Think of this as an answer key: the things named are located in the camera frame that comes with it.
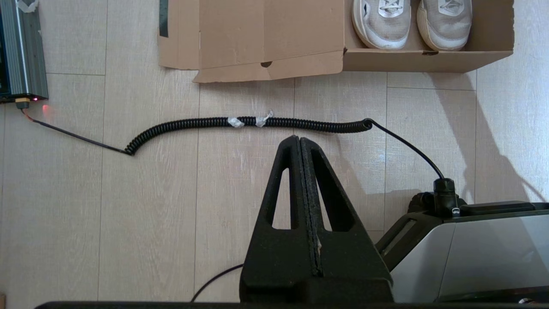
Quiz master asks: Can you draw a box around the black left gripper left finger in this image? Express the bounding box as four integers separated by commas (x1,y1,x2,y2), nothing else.
239,135,321,303

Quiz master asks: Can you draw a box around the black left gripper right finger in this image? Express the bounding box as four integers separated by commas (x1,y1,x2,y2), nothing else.
300,137,394,303

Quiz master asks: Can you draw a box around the brown cardboard shoe box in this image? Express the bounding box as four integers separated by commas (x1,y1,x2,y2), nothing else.
158,0,515,83

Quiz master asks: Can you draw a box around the white sneaker black logo print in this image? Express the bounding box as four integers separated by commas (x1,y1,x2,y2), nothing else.
351,0,412,50

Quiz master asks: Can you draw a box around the white sneaker orange logo print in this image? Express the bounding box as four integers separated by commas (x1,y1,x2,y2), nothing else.
417,0,474,52

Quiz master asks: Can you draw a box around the robot base chassis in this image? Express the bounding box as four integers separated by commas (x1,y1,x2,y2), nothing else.
375,193,549,303

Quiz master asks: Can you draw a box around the grey power inverter box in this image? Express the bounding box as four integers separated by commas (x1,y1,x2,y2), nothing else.
0,0,49,103

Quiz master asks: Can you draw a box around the thin black cable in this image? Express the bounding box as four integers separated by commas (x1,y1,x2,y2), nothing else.
191,264,245,302

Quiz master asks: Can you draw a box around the black coiled cable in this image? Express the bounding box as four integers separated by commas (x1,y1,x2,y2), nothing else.
16,98,460,216

